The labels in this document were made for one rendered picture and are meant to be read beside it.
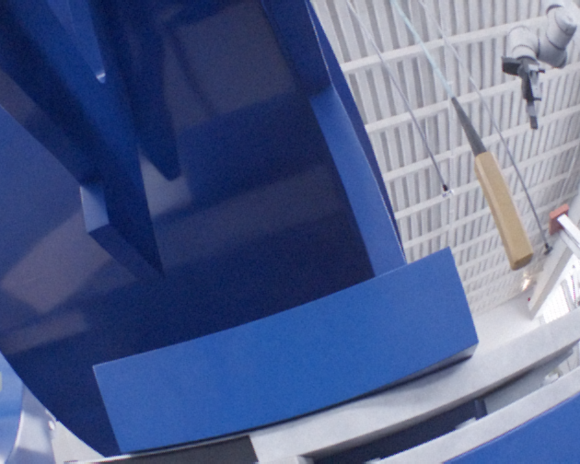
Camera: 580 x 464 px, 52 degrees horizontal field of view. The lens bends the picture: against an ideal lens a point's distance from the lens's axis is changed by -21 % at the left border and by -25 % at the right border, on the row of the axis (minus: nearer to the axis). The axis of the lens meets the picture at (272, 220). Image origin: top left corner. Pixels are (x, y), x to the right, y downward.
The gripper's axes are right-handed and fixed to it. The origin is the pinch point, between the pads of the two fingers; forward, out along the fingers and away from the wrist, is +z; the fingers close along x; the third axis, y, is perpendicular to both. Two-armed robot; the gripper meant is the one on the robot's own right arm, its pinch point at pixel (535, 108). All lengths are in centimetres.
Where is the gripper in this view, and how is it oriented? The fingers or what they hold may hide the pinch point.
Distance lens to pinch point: 182.9
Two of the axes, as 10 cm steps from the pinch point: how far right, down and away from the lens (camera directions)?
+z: -1.4, 8.7, -4.7
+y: 9.7, 0.4, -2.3
